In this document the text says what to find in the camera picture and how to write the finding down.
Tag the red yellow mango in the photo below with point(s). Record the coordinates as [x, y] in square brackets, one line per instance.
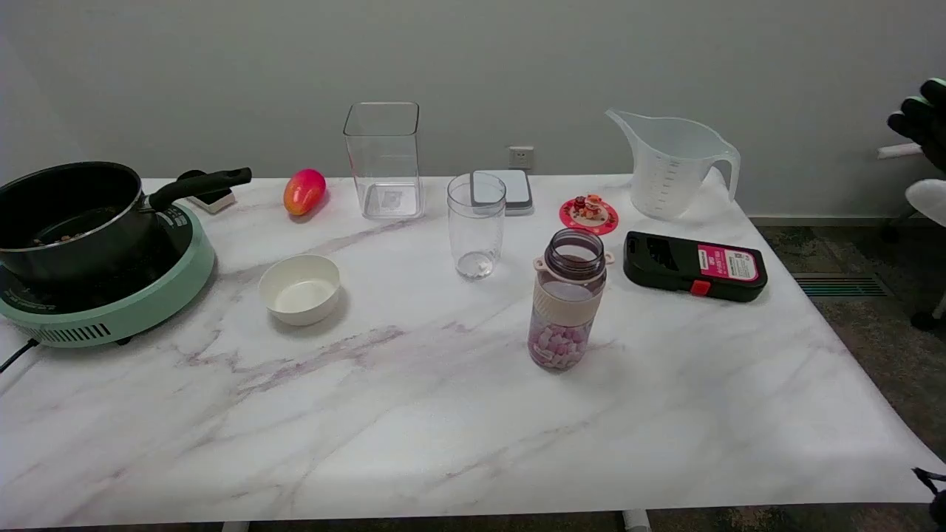
[303, 191]

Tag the clear square plastic container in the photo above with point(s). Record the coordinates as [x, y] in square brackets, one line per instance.
[383, 162]

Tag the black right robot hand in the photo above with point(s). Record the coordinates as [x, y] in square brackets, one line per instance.
[925, 122]

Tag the floor vent grille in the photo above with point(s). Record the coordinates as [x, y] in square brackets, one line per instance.
[839, 285]

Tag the bottle with pink candies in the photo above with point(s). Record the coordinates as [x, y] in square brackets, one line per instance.
[567, 295]

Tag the red round coaster with figures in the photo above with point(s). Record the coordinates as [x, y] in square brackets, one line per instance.
[589, 214]

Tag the white grey container lid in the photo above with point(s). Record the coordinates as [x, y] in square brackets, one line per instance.
[510, 188]

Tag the green induction cooker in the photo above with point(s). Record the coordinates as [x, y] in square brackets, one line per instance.
[159, 284]

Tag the white bowl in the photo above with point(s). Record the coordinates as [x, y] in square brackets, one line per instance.
[300, 290]

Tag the black box with pink label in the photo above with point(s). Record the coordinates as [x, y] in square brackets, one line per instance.
[691, 266]

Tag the clear drinking glass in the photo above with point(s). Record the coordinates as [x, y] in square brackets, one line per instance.
[476, 229]

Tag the white wall socket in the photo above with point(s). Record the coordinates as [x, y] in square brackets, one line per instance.
[521, 157]

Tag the black white small device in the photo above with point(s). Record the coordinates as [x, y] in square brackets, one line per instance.
[211, 198]

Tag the clear measuring jug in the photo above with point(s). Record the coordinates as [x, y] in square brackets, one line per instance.
[672, 170]

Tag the white chair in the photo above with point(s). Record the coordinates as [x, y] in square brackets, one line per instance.
[927, 203]

